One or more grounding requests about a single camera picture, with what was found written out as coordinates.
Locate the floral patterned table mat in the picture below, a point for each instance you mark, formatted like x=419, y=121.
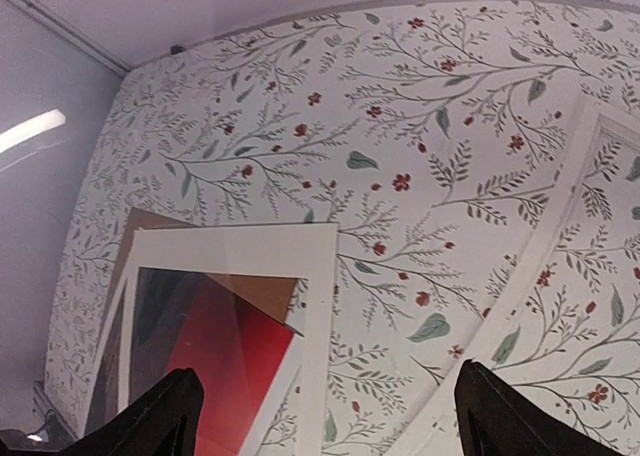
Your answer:
x=431, y=135

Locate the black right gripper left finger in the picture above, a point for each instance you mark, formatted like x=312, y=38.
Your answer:
x=163, y=421

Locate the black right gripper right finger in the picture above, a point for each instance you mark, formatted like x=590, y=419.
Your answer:
x=494, y=419

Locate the red sunset photo print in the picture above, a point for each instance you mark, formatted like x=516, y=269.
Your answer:
x=247, y=362

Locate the brown cardboard backing board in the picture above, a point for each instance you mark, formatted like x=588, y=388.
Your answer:
x=271, y=295

